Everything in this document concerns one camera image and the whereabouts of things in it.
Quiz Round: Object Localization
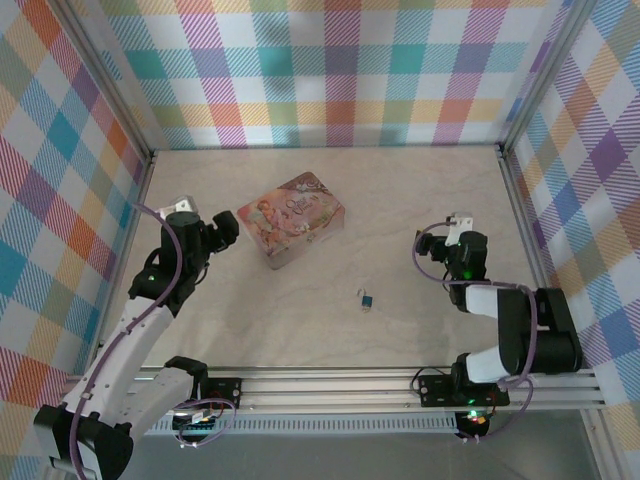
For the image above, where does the pink illustrated tin box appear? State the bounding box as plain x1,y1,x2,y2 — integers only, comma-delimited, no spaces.
236,170,349,272

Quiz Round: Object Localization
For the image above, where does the grey metal panel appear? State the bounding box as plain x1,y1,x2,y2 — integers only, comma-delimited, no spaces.
119,433,601,480

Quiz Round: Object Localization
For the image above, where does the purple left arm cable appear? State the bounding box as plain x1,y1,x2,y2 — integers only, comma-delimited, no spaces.
69,202,239,480

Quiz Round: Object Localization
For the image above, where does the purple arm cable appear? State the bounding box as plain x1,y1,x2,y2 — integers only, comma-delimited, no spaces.
69,202,239,480
410,219,541,446

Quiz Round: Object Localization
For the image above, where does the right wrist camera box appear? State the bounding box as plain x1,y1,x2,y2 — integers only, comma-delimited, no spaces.
444,212,476,247

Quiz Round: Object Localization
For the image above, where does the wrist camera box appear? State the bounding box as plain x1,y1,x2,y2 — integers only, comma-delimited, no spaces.
168,193,198,218
444,212,476,247

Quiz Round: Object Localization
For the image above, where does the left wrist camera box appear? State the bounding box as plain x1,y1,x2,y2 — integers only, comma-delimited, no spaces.
168,193,198,218

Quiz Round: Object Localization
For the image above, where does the aluminium table side rail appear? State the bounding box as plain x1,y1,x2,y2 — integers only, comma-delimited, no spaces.
86,149,159,376
496,144,577,372

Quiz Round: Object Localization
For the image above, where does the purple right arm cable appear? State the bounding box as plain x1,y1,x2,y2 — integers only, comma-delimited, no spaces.
410,219,541,446

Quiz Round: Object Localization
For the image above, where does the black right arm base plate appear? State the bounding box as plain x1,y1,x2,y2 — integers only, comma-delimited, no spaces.
417,369,511,408

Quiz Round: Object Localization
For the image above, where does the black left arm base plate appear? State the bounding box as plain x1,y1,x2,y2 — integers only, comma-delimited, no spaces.
199,377,244,409

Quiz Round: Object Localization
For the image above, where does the aluminium mounting rail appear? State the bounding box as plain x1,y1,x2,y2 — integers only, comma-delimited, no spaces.
53,366,609,416

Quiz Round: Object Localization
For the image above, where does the aluminium frame post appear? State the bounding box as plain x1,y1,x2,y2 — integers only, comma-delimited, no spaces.
58,0,159,162
496,0,600,157

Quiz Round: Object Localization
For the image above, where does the slotted grey cable duct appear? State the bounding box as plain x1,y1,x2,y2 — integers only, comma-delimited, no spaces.
144,417,459,436

